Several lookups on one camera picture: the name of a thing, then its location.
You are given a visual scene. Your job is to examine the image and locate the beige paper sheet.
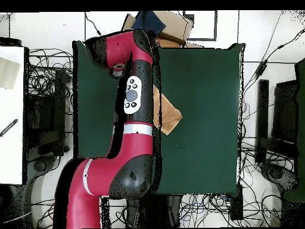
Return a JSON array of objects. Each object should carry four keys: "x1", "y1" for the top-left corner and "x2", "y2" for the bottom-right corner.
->
[{"x1": 0, "y1": 57, "x2": 20, "y2": 90}]

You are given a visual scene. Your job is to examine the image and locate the black flat panel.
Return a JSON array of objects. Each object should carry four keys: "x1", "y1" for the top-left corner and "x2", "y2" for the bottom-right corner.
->
[{"x1": 271, "y1": 79, "x2": 299, "y2": 144}]

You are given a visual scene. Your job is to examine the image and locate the dark green table cloth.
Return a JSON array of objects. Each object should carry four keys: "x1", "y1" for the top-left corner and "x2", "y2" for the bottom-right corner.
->
[{"x1": 72, "y1": 40, "x2": 245, "y2": 197}]

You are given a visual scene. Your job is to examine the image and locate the black power strip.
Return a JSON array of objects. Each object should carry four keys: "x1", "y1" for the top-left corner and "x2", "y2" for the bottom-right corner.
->
[{"x1": 229, "y1": 184, "x2": 244, "y2": 221}]

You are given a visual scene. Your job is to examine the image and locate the folded orange-brown cloth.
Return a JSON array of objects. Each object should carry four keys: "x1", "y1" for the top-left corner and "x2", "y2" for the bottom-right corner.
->
[{"x1": 154, "y1": 32, "x2": 187, "y2": 48}]

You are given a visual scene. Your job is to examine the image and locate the black striped tool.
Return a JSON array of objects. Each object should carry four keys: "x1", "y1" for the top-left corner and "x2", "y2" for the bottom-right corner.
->
[{"x1": 0, "y1": 118, "x2": 19, "y2": 138}]

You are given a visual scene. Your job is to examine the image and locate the black upright bar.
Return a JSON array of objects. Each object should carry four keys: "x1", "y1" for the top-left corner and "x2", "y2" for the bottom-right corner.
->
[{"x1": 254, "y1": 79, "x2": 270, "y2": 165}]

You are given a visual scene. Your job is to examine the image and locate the black equipment rack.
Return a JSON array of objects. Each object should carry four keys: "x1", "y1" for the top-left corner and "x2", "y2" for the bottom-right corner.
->
[{"x1": 24, "y1": 69, "x2": 68, "y2": 157}]

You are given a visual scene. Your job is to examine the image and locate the tan terry towel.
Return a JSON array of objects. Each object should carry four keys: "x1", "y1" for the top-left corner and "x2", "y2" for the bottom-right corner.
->
[{"x1": 152, "y1": 84, "x2": 183, "y2": 136}]

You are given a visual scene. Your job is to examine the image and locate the brown cardboard box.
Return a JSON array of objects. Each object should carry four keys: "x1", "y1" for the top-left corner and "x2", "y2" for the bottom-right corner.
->
[{"x1": 122, "y1": 10, "x2": 204, "y2": 48}]

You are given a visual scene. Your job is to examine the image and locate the blue denim jeans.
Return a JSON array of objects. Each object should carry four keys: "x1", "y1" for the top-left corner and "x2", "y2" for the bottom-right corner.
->
[{"x1": 131, "y1": 10, "x2": 167, "y2": 36}]

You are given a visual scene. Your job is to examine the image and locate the thin black cable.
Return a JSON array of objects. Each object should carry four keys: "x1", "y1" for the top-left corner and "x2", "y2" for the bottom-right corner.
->
[{"x1": 85, "y1": 11, "x2": 102, "y2": 36}]

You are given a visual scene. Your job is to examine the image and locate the black cable with adapter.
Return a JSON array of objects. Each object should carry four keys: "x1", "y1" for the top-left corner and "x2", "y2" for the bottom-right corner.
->
[{"x1": 242, "y1": 28, "x2": 305, "y2": 96}]

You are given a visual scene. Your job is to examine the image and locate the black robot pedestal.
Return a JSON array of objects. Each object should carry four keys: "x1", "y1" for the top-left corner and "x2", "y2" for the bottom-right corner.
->
[{"x1": 126, "y1": 194, "x2": 182, "y2": 228}]

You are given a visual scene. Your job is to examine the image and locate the white desk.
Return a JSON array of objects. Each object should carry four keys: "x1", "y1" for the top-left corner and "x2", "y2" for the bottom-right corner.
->
[{"x1": 0, "y1": 46, "x2": 26, "y2": 185}]

